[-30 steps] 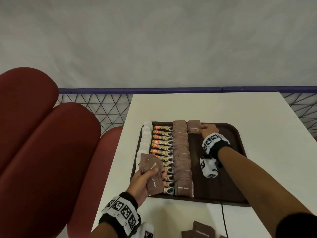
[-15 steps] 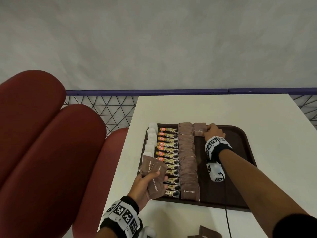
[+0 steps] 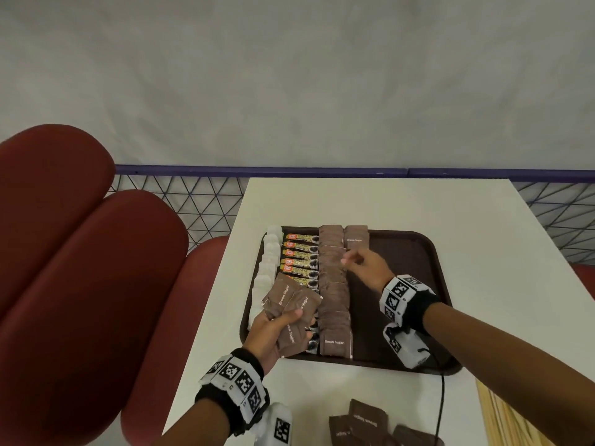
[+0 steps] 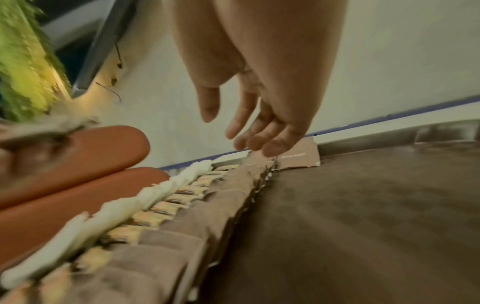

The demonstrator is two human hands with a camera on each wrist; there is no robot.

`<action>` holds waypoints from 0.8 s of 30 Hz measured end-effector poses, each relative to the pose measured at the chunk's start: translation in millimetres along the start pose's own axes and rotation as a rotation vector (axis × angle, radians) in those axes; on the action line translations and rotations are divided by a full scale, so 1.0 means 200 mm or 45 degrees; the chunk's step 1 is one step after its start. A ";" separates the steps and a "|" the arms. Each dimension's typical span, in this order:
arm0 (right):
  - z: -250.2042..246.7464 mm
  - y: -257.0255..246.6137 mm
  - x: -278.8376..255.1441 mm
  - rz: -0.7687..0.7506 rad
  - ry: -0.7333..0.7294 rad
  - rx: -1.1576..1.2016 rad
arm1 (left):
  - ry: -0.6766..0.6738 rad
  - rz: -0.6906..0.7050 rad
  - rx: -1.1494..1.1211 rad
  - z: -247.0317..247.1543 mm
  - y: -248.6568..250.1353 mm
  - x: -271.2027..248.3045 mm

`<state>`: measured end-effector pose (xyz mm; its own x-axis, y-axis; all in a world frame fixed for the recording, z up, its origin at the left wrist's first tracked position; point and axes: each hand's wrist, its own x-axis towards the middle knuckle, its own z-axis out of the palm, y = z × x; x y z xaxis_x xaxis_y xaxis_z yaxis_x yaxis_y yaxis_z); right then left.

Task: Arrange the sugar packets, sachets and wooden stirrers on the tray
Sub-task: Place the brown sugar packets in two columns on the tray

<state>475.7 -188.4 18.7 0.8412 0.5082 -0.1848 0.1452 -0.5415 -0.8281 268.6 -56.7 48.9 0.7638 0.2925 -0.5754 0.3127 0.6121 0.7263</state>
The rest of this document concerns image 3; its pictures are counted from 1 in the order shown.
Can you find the pile of brown sugar packets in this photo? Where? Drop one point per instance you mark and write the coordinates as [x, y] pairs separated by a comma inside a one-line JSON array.
[[367, 418]]

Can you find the person's right forearm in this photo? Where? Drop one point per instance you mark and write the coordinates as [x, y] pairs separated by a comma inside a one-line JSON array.
[[511, 366]]

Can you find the bundle of wooden stir sticks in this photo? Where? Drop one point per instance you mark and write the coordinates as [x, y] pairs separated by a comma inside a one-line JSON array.
[[502, 422]]

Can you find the handful of brown sugar packets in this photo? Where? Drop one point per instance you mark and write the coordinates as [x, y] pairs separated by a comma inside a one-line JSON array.
[[283, 292]]

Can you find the right wristband with marker tags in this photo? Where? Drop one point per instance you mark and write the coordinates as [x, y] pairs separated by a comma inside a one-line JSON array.
[[404, 299]]

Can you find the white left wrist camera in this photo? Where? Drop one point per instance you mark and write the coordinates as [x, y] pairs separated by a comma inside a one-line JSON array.
[[274, 427]]

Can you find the wristband with marker tags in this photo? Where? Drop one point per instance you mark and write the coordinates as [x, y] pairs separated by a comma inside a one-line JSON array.
[[232, 380], [404, 299]]

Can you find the person's left hand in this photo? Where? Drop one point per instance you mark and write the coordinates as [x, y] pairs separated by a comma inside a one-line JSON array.
[[260, 341]]

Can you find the brown plastic tray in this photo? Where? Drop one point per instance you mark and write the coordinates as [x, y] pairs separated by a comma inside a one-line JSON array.
[[409, 264]]

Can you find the purple mesh railing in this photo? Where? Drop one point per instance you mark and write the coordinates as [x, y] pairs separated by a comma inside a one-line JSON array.
[[279, 171]]

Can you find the row of white sachets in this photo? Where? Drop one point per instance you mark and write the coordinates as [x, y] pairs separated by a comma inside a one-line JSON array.
[[272, 246]]

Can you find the left wristband with marker tags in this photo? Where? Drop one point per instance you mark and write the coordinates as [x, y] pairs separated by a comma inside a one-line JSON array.
[[232, 380]]

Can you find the red padded chair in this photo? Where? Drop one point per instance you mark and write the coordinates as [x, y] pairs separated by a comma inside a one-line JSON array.
[[93, 283], [585, 280]]

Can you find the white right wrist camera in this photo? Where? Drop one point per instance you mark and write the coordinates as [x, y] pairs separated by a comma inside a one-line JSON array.
[[406, 348]]

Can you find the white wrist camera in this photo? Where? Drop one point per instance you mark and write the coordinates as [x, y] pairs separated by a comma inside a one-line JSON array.
[[406, 348], [274, 427]]

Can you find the row of coffee stick packets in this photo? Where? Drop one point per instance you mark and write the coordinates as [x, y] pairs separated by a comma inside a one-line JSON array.
[[297, 250]]

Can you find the person's right hand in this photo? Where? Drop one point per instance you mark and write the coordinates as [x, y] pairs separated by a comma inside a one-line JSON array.
[[372, 269]]

